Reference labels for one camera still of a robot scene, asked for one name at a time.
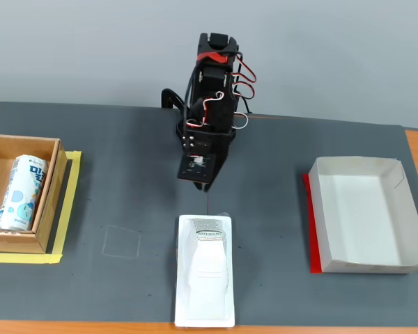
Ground brown cardboard box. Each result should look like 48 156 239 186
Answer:
0 134 68 255

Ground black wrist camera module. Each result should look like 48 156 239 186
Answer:
176 154 217 184

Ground dark gray table mat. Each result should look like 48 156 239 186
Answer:
207 113 418 328
0 100 210 323

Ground gray paper box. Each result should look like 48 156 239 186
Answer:
308 155 418 275

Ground red white servo cable bundle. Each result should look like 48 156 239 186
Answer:
229 51 258 129

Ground white blue drink can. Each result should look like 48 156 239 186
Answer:
0 154 49 232

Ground black table clamp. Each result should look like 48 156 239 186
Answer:
161 88 189 112

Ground yellow masking tape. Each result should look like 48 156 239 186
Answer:
0 150 83 264

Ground red tape band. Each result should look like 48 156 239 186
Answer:
196 51 229 65

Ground red paper sheet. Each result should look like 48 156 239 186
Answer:
302 173 323 274

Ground white packaged sandwich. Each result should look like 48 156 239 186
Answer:
173 214 236 328

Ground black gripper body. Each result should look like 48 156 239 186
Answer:
180 129 231 175

